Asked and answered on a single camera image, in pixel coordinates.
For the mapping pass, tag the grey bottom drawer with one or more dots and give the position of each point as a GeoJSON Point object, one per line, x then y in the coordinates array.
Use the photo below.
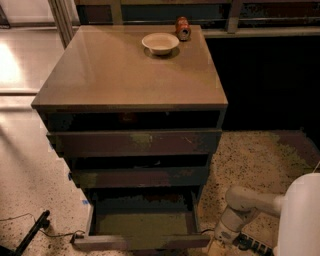
{"type": "Point", "coordinates": [143, 223]}

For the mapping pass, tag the grey middle drawer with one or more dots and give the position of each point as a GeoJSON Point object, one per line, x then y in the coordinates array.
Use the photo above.
{"type": "Point", "coordinates": [140, 177]}

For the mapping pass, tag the grey window frame rail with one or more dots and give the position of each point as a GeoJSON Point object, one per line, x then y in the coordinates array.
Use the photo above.
{"type": "Point", "coordinates": [217, 18]}

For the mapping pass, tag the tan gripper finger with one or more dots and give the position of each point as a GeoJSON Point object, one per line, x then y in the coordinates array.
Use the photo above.
{"type": "Point", "coordinates": [218, 248]}

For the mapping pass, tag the black power strip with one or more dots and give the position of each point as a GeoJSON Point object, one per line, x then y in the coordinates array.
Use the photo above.
{"type": "Point", "coordinates": [246, 242]}

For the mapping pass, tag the grey top drawer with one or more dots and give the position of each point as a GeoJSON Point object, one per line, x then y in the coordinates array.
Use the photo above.
{"type": "Point", "coordinates": [134, 143]}

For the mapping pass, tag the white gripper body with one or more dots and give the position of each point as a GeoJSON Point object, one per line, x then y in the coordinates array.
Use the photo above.
{"type": "Point", "coordinates": [225, 232]}

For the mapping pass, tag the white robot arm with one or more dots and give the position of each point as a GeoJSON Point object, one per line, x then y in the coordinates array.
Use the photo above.
{"type": "Point", "coordinates": [298, 211]}

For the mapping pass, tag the grey drawer cabinet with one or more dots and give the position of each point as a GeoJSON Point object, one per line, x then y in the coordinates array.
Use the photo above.
{"type": "Point", "coordinates": [106, 80]}

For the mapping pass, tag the grey drawer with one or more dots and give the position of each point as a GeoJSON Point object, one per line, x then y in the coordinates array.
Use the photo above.
{"type": "Point", "coordinates": [143, 223]}
{"type": "Point", "coordinates": [134, 143]}
{"type": "Point", "coordinates": [140, 177]}

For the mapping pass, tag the white bowl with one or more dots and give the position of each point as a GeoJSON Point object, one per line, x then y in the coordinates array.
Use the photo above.
{"type": "Point", "coordinates": [160, 43]}

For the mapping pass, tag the orange soda can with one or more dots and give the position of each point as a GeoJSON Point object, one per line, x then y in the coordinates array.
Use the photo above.
{"type": "Point", "coordinates": [182, 28]}

